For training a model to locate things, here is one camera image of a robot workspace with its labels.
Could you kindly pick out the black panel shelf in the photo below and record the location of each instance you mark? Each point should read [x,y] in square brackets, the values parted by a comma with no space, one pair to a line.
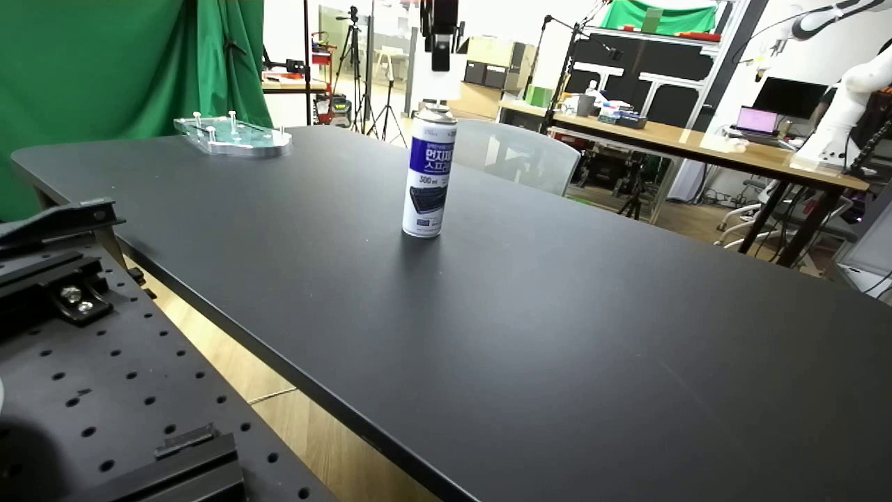
[650,72]

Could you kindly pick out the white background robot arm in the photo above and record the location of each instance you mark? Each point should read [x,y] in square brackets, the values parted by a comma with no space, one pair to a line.
[851,101]

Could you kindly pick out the stacked cardboard boxes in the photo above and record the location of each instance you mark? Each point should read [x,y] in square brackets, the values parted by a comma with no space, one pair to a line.
[491,79]

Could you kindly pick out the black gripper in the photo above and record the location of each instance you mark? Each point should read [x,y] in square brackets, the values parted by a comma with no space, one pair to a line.
[439,17]

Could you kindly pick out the black computer monitor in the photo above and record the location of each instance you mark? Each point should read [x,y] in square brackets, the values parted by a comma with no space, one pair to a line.
[789,97]

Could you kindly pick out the black metal bracket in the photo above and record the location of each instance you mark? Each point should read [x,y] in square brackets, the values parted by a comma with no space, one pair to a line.
[51,260]

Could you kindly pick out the green curtain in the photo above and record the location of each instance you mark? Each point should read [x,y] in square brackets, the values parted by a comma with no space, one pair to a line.
[101,66]

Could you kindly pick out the laptop with pink screen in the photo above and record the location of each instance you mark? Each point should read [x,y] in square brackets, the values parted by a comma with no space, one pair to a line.
[759,122]

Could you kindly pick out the black perforated breadboard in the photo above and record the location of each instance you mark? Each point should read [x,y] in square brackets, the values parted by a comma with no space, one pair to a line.
[113,391]

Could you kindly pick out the green cloth on shelf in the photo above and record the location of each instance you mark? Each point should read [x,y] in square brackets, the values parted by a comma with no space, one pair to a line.
[658,17]

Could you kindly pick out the long wooden desk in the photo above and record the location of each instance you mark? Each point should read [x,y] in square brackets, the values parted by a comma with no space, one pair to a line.
[686,141]

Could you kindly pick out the black clamp bar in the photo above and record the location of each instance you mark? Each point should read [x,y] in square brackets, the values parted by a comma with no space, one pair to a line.
[177,470]

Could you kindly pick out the small black tripod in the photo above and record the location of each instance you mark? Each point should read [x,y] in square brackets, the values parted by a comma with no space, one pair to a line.
[636,192]

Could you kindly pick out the black camera tripod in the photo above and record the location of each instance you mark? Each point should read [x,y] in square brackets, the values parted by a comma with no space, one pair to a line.
[349,58]

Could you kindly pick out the blue white spray can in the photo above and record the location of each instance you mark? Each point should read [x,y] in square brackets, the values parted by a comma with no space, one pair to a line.
[431,171]

